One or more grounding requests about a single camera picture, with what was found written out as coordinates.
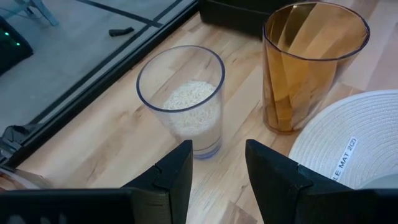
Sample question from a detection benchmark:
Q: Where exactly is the clear glass with white rice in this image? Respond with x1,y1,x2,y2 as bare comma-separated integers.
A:
136,45,226,160

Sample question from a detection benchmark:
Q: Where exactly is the pale blue-grey plate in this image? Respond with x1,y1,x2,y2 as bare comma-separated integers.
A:
360,173,398,190

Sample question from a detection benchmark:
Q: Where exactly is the small black floor object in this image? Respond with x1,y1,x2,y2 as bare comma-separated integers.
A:
108,27,136,37

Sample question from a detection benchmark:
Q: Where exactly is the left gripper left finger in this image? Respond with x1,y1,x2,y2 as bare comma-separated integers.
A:
0,139,193,224

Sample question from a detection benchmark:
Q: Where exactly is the black box on floor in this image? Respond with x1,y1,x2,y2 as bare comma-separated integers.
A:
0,17,34,76

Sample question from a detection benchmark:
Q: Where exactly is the grey chair leg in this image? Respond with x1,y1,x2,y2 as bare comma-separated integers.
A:
0,0,60,27

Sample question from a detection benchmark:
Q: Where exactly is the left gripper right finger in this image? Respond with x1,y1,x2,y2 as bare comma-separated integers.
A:
245,139,398,224

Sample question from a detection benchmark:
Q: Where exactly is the amber faceted plastic cup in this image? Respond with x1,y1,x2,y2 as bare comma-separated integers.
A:
262,1,371,135

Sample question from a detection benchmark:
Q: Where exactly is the black four-slot toaster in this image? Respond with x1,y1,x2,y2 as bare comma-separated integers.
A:
198,0,312,38

